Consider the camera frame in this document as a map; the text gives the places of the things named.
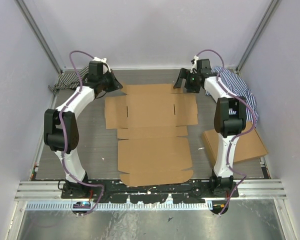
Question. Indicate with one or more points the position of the blue white striped cloth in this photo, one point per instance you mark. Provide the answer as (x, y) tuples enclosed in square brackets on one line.
[(238, 87)]

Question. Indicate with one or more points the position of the aluminium front rail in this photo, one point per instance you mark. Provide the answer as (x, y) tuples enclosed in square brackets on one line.
[(248, 189)]

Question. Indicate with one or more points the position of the aluminium frame post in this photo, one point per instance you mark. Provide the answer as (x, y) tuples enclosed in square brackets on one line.
[(269, 12), (38, 34)]

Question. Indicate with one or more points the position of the brown cardboard box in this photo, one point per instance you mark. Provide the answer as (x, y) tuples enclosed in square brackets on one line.
[(248, 146), (152, 122)]

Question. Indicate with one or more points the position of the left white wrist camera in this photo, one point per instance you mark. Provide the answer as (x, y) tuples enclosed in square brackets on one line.
[(105, 66)]

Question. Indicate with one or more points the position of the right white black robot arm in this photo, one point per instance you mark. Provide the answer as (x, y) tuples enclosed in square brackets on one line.
[(229, 119)]

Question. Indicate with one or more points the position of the folded brown cardboard box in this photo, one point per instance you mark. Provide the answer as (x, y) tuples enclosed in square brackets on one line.
[(248, 146)]

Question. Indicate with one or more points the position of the left aluminium frame post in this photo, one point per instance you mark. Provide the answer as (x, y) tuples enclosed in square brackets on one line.
[(38, 34)]

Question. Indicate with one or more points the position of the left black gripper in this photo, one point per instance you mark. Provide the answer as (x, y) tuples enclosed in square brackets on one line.
[(116, 85)]

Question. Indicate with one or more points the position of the black white striped cloth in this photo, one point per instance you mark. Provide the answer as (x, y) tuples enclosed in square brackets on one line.
[(66, 81)]

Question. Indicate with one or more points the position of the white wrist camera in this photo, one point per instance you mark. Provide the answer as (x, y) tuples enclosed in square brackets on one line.
[(194, 69), (105, 66)]

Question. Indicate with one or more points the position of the right aluminium frame post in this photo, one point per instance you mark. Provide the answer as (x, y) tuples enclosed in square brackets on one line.
[(269, 12)]

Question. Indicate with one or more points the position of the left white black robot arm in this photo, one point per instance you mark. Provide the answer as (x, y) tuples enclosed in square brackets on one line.
[(61, 133)]

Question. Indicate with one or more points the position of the light blue slotted cable duct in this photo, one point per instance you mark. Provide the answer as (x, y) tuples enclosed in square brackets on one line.
[(72, 206)]

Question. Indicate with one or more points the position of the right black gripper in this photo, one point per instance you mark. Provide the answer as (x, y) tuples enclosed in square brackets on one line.
[(183, 74)]

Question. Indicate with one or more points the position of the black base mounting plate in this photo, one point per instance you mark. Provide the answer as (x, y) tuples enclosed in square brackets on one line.
[(114, 191)]

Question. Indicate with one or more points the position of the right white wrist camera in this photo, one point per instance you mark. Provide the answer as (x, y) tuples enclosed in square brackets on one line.
[(194, 69)]

